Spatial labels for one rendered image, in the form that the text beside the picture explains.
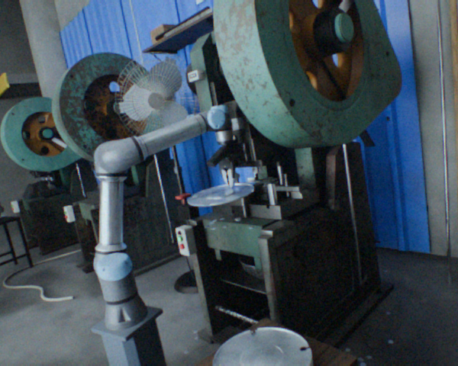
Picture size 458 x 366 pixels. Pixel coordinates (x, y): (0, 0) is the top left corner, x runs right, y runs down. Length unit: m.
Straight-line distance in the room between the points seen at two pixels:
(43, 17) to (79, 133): 4.36
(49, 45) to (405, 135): 5.61
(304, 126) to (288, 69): 0.19
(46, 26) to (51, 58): 0.51
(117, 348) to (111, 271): 0.27
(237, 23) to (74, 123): 1.72
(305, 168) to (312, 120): 0.54
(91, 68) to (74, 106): 0.31
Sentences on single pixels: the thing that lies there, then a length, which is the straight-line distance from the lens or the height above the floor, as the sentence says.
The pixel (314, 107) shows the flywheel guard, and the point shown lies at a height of 1.07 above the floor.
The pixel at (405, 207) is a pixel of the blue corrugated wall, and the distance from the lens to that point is 2.62.
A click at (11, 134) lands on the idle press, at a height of 1.37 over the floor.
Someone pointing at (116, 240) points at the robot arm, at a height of 0.72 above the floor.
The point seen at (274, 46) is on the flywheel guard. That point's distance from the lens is 1.13.
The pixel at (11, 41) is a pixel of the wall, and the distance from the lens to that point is 8.34.
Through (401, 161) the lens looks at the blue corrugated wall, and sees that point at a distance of 2.55.
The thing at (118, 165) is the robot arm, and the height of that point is 1.00.
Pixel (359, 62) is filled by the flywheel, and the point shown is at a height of 1.23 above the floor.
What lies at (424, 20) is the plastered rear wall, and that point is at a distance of 2.51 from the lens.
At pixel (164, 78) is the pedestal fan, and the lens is 2.32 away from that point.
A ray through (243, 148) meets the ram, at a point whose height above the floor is 0.95.
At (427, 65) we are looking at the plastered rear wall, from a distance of 2.49.
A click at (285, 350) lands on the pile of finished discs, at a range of 1.16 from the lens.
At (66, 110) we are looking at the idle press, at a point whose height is 1.36.
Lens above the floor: 1.06
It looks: 9 degrees down
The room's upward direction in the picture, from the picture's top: 10 degrees counter-clockwise
